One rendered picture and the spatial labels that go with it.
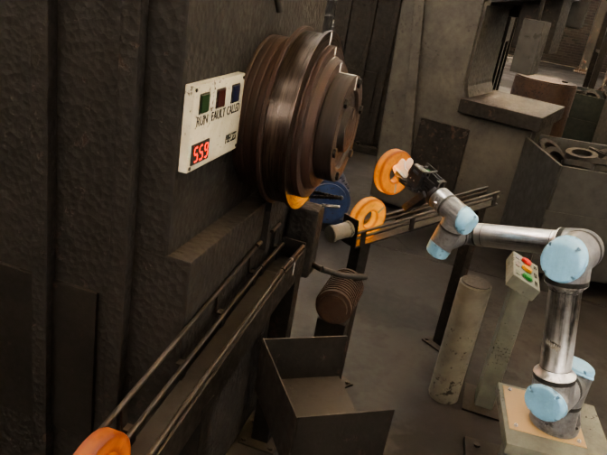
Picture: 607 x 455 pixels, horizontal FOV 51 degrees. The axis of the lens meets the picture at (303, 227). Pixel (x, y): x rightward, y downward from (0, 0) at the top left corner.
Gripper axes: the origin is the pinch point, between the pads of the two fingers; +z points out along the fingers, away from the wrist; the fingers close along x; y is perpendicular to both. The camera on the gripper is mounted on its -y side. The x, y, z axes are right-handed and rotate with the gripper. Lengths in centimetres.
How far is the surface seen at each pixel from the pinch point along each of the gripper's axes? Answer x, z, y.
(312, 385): 69, -57, -17
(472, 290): -30, -33, -34
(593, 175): -173, 9, -25
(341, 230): 13.9, -1.2, -24.3
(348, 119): 46, -16, 28
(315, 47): 57, -8, 43
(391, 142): -169, 140, -86
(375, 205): -0.8, 1.5, -17.4
